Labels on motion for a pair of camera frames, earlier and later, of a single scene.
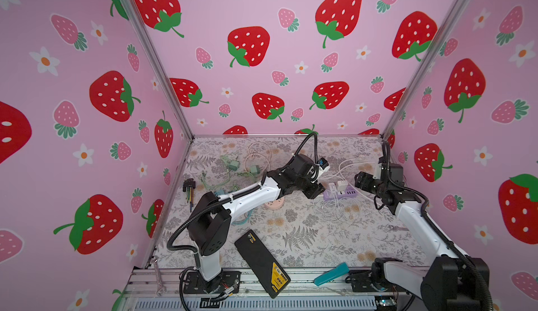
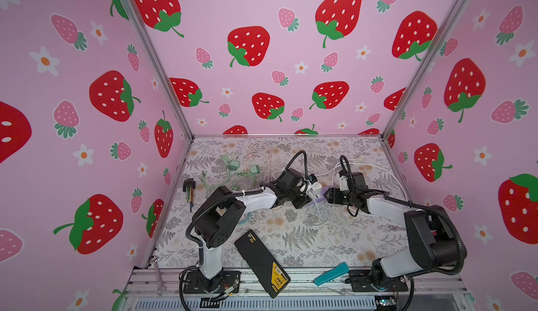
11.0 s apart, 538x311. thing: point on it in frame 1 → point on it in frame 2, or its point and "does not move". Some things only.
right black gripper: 366,178 → 333,192
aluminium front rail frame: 311,289 does not move
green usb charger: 233,165 does not move
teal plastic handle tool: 331,274 does not move
